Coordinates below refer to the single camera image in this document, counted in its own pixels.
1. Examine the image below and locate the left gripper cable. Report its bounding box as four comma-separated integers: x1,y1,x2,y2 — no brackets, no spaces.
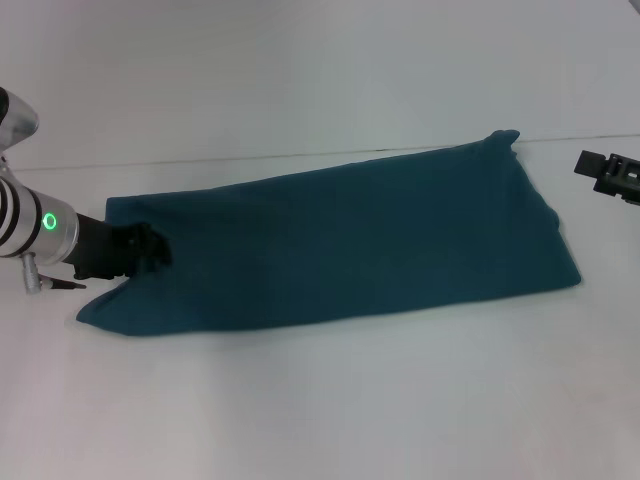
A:
19,252,87,292

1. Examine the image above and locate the teal FREE print t-shirt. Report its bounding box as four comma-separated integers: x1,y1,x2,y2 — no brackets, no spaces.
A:
75,128,584,339

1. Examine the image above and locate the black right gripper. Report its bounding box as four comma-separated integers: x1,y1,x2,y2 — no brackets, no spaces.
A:
573,149,640,206

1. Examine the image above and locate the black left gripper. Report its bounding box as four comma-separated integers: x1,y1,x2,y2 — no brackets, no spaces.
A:
62,212,174,281

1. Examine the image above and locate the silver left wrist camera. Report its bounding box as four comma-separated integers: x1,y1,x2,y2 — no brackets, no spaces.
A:
0,87,40,151

